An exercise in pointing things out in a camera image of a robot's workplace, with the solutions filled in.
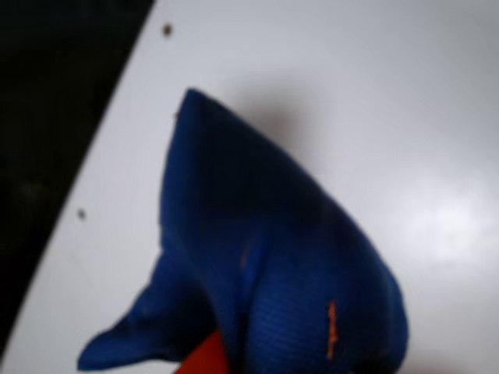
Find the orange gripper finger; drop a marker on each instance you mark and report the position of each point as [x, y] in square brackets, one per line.
[210, 358]

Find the blue bean bag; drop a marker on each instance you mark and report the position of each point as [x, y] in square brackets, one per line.
[253, 233]

